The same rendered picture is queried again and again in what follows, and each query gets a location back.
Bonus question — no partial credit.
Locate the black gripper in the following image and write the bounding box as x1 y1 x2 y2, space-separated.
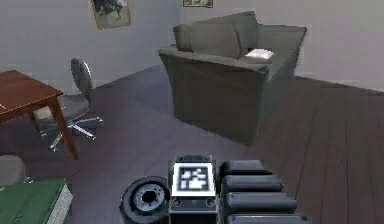
119 175 172 224

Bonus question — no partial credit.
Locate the green book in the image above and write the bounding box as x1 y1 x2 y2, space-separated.
0 177 75 224

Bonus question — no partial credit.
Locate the grey swivel office chair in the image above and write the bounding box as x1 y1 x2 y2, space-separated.
33 57 104 152

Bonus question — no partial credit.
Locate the grey rounded chair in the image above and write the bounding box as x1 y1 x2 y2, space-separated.
0 154 27 187

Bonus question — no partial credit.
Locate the grey sofa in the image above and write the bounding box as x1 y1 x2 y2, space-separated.
157 10 308 147

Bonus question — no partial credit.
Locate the brown wooden table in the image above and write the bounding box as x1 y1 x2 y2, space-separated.
0 69 80 161

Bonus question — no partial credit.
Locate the white pillow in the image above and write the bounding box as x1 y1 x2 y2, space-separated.
245 48 276 61

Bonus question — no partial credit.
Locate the brown framed wall picture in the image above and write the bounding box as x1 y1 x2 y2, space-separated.
90 0 132 31

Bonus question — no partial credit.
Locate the dark framed wall picture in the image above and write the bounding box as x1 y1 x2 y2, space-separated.
182 0 214 9

